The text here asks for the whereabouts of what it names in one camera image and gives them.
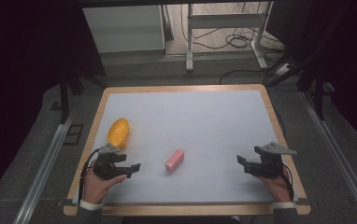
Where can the aluminium rail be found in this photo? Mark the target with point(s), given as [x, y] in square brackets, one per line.
[338, 155]
[42, 174]

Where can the person's left hand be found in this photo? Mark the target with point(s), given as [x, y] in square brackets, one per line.
[97, 186]

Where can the pink soap bar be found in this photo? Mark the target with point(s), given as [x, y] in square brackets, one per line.
[175, 160]

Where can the white cabinet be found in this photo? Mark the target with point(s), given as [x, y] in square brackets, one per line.
[125, 28]

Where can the white metal desk frame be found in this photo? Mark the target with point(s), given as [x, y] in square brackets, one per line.
[226, 21]

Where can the black metal stand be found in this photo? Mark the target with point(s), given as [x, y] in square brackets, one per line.
[69, 77]
[313, 71]

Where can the person's right hand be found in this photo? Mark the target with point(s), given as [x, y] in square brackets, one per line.
[276, 186]

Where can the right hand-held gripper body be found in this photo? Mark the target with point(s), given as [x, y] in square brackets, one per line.
[270, 163]

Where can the orange plastic bowl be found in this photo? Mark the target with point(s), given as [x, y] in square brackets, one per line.
[118, 132]

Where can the dark curtain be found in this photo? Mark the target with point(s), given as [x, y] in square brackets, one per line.
[27, 77]
[348, 62]

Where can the white wood-framed board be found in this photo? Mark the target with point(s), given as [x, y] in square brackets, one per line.
[192, 130]

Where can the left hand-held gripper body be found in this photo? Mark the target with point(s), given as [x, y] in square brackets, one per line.
[106, 168]

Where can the white power strip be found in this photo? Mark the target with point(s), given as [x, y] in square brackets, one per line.
[282, 69]

